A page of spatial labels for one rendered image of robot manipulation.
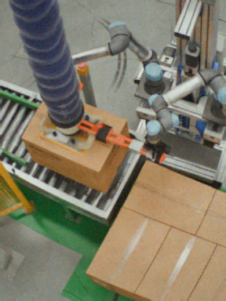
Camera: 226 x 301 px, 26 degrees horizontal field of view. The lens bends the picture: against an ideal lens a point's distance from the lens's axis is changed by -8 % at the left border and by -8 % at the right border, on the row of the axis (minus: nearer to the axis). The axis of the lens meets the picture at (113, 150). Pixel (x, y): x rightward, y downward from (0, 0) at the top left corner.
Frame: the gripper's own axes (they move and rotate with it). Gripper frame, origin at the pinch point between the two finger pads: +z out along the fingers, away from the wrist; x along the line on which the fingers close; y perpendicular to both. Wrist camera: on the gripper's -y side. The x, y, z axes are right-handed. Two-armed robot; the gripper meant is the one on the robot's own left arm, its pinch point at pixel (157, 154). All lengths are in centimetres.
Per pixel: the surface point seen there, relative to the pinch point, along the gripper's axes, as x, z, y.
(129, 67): -122, 122, 83
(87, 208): 33, 62, 39
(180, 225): 17, 68, -27
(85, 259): 61, 122, 36
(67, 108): 7, -29, 53
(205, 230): 14, 68, -47
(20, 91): -32, 62, 138
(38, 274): 96, 122, 66
